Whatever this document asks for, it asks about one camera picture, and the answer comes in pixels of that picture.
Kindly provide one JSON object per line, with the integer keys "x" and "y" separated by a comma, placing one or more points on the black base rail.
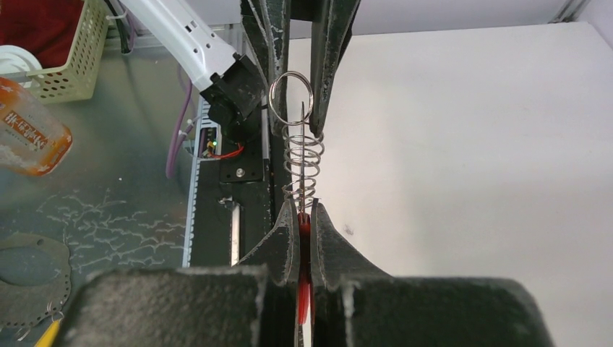
{"x": 232, "y": 203}

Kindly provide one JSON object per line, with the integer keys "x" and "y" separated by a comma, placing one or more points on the yellow tag key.
{"x": 48, "y": 337}

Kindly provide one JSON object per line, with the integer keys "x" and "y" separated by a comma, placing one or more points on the red cloth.
{"x": 44, "y": 28}

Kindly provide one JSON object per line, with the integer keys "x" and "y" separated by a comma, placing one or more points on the red grey keyring holder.
{"x": 302, "y": 156}

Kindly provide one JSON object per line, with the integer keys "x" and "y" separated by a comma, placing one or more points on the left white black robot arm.
{"x": 234, "y": 84}

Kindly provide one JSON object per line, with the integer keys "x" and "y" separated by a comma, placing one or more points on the left circuit board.
{"x": 210, "y": 145}

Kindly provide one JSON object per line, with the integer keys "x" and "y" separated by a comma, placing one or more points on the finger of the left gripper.
{"x": 267, "y": 26}
{"x": 331, "y": 33}

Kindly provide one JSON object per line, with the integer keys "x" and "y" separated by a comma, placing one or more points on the beige perforated basket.
{"x": 76, "y": 79}

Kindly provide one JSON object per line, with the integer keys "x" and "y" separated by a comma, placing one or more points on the spare metal keyring holder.
{"x": 39, "y": 285}

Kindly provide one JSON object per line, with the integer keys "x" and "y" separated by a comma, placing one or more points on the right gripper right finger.
{"x": 356, "y": 303}

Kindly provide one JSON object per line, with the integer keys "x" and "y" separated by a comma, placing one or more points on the white round lid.
{"x": 16, "y": 62}

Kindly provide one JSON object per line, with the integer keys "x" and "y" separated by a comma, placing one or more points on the orange label plastic bottle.
{"x": 33, "y": 142}

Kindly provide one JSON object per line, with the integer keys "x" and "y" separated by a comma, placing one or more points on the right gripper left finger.
{"x": 253, "y": 303}

